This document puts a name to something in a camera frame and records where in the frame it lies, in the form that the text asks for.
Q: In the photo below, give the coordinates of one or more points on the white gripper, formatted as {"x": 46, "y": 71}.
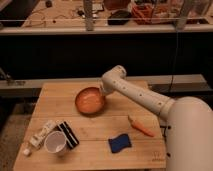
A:
{"x": 102, "y": 89}

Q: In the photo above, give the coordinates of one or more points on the orange ceramic bowl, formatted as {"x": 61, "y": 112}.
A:
{"x": 89, "y": 101}

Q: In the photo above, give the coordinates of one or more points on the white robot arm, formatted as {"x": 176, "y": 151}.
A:
{"x": 189, "y": 121}

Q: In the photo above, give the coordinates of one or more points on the orange carrot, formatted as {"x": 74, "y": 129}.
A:
{"x": 138, "y": 125}

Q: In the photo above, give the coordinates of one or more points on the blue sponge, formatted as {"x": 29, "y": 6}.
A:
{"x": 119, "y": 143}

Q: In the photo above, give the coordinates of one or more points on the black striped eraser block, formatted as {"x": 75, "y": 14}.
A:
{"x": 72, "y": 140}

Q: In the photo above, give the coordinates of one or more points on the white plastic cup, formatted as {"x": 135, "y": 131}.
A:
{"x": 55, "y": 143}

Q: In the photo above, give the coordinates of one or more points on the black bag on bench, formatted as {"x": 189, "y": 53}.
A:
{"x": 119, "y": 17}

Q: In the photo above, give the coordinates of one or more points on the white tube with cap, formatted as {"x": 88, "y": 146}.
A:
{"x": 36, "y": 141}

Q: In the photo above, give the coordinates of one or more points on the orange crate on bench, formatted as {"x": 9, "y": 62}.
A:
{"x": 148, "y": 14}

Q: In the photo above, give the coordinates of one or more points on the grey metal post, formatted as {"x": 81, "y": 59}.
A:
{"x": 87, "y": 4}

